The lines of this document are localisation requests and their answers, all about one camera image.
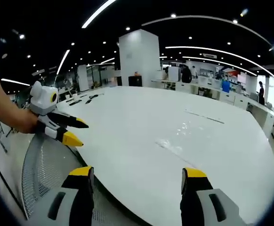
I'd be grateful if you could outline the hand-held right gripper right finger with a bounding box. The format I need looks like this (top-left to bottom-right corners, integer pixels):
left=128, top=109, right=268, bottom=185
left=180, top=167, right=255, bottom=226

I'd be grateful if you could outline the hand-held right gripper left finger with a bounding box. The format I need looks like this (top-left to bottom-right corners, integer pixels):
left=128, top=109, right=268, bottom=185
left=27, top=166, right=95, bottom=226

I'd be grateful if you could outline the white square pillar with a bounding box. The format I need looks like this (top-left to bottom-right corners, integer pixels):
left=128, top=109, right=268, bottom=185
left=118, top=29, right=161, bottom=87

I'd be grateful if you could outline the clear food packaging bag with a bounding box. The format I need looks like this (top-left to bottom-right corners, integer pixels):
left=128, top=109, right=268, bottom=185
left=155, top=122, right=200, bottom=167

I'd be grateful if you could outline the blue container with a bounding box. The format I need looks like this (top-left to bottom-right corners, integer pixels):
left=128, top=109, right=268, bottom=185
left=221, top=79, right=230, bottom=93

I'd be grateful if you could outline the black cabinet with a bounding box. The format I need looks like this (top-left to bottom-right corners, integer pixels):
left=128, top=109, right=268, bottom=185
left=128, top=75, right=143, bottom=87

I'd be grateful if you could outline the long white counter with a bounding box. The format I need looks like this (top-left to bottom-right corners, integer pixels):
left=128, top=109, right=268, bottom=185
left=150, top=79, right=274, bottom=144

